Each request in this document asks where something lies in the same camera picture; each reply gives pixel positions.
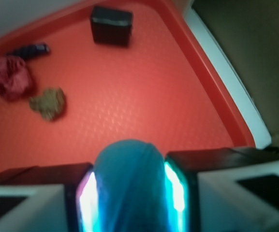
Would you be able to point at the black rectangular box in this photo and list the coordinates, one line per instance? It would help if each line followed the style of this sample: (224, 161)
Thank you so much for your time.
(111, 26)

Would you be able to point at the brown cardboard panel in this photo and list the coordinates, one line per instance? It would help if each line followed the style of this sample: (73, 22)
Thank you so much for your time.
(248, 33)

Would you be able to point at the red crumpled cloth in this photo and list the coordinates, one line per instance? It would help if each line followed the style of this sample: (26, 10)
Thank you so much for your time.
(15, 78)

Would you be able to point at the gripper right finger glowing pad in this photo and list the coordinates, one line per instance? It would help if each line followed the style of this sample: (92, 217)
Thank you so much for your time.
(223, 190)

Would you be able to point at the red plastic tray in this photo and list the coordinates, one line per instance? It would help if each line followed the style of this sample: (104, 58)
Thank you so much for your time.
(161, 89)

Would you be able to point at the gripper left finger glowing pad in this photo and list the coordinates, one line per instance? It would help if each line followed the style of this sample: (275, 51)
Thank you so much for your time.
(46, 199)

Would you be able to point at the blue textured ball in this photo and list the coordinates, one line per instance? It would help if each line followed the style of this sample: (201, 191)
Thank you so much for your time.
(130, 180)

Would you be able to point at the brown crumpled lump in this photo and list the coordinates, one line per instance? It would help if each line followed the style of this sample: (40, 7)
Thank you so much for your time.
(50, 105)

